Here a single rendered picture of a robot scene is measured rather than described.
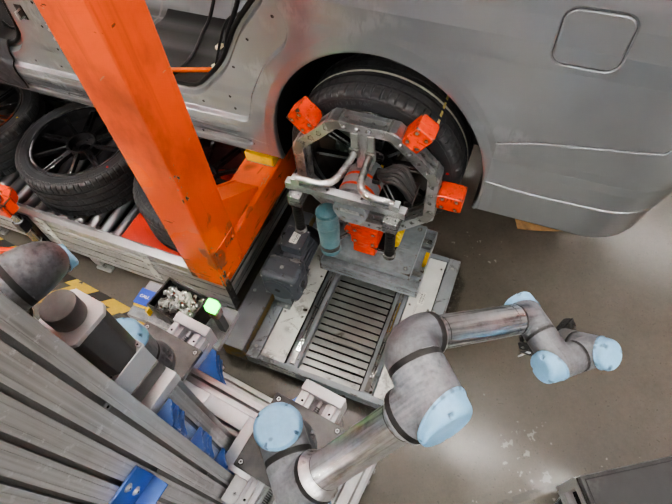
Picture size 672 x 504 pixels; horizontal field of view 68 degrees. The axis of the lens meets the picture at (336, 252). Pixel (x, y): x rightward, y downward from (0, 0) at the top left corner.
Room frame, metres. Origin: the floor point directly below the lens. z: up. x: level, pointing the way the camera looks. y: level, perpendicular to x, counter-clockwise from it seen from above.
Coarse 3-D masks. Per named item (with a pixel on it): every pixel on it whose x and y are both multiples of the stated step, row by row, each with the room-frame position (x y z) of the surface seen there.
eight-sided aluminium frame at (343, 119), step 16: (336, 112) 1.29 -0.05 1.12; (352, 112) 1.28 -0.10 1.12; (320, 128) 1.28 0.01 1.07; (336, 128) 1.25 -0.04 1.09; (352, 128) 1.23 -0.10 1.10; (368, 128) 1.20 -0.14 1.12; (384, 128) 1.19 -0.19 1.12; (400, 128) 1.19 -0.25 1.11; (304, 144) 1.31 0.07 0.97; (400, 144) 1.16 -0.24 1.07; (304, 160) 1.32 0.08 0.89; (416, 160) 1.13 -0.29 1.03; (432, 160) 1.14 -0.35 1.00; (432, 176) 1.10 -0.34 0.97; (432, 192) 1.10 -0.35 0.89; (416, 208) 1.17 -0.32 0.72; (432, 208) 1.09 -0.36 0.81; (368, 224) 1.21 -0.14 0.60; (416, 224) 1.12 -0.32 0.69
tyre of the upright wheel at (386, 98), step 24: (336, 72) 1.48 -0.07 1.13; (360, 72) 1.41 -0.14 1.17; (408, 72) 1.39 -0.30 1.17; (312, 96) 1.42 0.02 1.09; (336, 96) 1.34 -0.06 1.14; (360, 96) 1.30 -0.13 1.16; (384, 96) 1.28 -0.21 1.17; (408, 96) 1.28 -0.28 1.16; (432, 96) 1.30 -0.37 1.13; (408, 120) 1.23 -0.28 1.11; (432, 144) 1.19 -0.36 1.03; (456, 144) 1.19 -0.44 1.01; (456, 168) 1.15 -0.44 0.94
